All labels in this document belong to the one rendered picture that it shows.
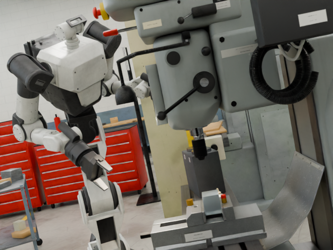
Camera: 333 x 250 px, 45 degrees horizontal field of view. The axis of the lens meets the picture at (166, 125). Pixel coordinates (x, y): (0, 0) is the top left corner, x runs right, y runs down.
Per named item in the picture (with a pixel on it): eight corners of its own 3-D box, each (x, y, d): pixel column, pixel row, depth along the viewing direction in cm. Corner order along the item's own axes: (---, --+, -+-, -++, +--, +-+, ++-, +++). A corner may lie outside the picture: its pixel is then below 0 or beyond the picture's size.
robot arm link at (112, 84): (127, 99, 200) (101, 100, 213) (139, 88, 207) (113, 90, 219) (118, 81, 196) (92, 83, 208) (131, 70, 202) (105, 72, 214)
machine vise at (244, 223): (153, 257, 124) (146, 222, 123) (157, 238, 139) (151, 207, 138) (267, 237, 121) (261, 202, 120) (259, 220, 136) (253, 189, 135)
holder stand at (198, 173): (199, 198, 176) (191, 154, 174) (188, 188, 197) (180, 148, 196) (226, 192, 178) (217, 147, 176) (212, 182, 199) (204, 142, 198)
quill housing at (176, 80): (169, 134, 133) (149, 36, 130) (170, 128, 153) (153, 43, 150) (227, 123, 132) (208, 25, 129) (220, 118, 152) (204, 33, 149)
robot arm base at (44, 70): (2, 76, 165) (9, 51, 160) (28, 74, 175) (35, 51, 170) (23, 97, 159) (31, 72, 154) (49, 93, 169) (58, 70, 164)
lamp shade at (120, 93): (113, 105, 142) (110, 88, 141) (133, 101, 145) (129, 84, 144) (120, 104, 135) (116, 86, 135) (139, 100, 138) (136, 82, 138)
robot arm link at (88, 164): (85, 186, 155) (66, 167, 160) (105, 175, 161) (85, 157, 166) (90, 163, 147) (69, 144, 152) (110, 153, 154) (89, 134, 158)
